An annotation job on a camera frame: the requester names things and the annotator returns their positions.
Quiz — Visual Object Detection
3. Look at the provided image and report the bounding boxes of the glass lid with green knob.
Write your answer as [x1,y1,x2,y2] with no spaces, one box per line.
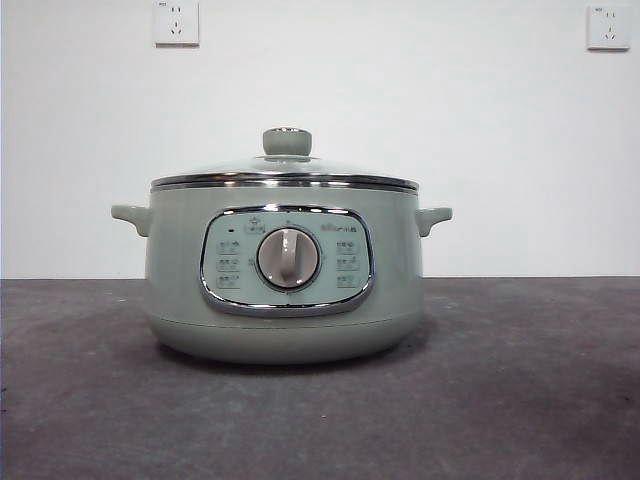
[151,127,420,190]

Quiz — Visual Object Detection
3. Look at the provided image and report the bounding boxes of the pale green electric cooking pot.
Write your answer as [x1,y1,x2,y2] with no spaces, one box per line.
[109,173,455,365]

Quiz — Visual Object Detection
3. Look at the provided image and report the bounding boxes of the white wall socket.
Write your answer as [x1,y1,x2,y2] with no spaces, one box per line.
[586,3,631,52]
[153,0,200,49]

